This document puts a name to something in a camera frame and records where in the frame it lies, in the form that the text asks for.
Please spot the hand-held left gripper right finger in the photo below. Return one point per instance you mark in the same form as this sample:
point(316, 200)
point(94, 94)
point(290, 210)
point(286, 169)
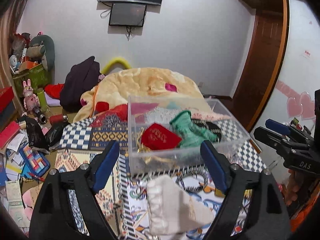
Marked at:
point(214, 165)

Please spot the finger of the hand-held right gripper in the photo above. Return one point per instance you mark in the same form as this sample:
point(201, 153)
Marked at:
point(276, 126)
point(270, 140)

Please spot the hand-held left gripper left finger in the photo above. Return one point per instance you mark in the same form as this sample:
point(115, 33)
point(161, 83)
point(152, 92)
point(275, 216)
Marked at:
point(107, 165)

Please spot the clear plastic storage box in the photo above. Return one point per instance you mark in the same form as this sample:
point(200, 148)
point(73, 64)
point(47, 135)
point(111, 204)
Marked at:
point(140, 161)

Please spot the cream white cloth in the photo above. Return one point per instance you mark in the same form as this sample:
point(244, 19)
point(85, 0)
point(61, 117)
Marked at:
point(170, 205)

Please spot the person's right hand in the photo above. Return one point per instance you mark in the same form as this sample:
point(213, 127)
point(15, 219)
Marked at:
point(293, 187)

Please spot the patterned bedsheet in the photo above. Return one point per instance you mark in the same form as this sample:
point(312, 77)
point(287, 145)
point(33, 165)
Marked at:
point(105, 136)

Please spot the pink heart stickers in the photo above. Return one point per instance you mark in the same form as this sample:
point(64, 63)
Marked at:
point(298, 105)

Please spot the black white striped cloth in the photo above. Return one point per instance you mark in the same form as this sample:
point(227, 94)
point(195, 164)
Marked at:
point(213, 129)

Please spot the green knitted sock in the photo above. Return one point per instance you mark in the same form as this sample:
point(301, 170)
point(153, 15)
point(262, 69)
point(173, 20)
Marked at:
point(192, 132)

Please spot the red garment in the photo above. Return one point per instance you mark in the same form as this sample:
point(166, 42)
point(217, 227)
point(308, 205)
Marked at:
point(118, 111)

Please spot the red embroidered pouch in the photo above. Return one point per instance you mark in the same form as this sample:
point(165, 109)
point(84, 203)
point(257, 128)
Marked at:
point(160, 137)

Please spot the wooden door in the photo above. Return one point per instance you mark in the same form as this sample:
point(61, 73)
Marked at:
point(265, 67)

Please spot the red thermos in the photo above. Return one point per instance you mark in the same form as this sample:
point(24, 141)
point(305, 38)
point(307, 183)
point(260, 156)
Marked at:
point(57, 119)

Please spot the white lace cloth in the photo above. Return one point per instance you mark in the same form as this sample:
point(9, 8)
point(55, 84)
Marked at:
point(160, 116)

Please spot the red pen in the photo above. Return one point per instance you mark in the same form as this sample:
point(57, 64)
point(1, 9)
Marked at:
point(36, 176)

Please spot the colourful checked pencil case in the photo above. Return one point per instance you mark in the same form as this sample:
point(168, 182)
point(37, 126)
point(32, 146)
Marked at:
point(33, 160)

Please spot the white wardrobe door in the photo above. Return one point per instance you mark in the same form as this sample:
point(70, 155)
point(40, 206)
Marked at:
point(300, 55)

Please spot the black plastic bag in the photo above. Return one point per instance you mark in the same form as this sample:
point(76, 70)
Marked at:
point(35, 135)

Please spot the black flashlight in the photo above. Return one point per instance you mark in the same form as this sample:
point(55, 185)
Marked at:
point(40, 114)

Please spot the dark purple jacket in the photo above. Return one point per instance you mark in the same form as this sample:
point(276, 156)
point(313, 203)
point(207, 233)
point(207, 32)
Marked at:
point(80, 85)

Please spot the yellow fleece blanket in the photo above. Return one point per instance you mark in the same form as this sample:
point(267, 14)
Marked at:
point(140, 85)

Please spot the red cloth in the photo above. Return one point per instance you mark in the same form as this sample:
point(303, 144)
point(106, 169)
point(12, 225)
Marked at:
point(53, 90)

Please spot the green bottle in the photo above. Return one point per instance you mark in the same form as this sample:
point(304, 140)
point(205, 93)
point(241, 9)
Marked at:
point(42, 97)

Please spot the pile of papers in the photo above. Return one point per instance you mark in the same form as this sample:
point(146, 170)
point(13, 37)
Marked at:
point(13, 192)

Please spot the red book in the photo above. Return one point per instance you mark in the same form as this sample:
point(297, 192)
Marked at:
point(8, 135)

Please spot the pink bunny figure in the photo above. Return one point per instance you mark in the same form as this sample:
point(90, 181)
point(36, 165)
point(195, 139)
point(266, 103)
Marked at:
point(30, 96)

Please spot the yellow foam tube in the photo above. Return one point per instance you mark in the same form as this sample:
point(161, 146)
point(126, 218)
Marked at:
point(117, 60)

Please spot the green cardboard box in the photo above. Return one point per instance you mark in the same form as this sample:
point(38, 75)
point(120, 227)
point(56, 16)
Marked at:
point(32, 78)

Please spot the red box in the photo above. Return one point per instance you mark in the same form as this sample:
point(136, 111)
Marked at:
point(5, 98)

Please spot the grey green plush toy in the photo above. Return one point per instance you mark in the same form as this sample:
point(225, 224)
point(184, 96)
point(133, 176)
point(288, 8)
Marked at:
point(46, 48)

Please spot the small wall monitor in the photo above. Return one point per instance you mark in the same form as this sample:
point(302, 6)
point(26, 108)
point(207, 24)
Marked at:
point(127, 14)

